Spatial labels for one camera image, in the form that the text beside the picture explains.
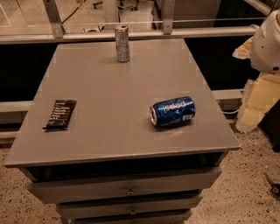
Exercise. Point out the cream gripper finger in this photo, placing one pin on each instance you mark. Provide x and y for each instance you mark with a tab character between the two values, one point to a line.
243	51

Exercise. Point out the silver redbull can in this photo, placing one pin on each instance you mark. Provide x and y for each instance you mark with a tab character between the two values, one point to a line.
122	43

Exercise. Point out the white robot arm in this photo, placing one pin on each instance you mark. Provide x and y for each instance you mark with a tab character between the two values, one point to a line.
263	49

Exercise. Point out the blue pepsi can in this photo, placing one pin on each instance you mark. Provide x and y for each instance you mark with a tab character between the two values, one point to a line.
173	111

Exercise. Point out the grey drawer cabinet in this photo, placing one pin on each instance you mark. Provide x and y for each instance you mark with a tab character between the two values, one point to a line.
111	144

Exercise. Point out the top drawer knob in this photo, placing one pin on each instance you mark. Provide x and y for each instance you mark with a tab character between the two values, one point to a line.
130	192

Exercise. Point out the drawer knob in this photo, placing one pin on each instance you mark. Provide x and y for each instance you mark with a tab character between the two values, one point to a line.
132	212
130	192

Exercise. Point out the black snack bar wrapper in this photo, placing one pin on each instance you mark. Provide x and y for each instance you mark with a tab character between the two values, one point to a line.
61	114

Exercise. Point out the metal railing frame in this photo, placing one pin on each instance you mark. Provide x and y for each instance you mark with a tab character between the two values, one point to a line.
62	21

